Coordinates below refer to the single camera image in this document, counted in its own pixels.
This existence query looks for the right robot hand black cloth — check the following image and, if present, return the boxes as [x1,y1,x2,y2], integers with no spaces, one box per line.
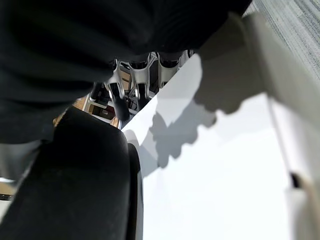
[0,0,252,145]

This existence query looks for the brown cardboard box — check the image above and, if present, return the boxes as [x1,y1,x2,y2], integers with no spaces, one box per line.
[74,96,121,129]

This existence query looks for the black plastic housing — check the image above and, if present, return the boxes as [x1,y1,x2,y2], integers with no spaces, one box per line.
[0,106,144,240]

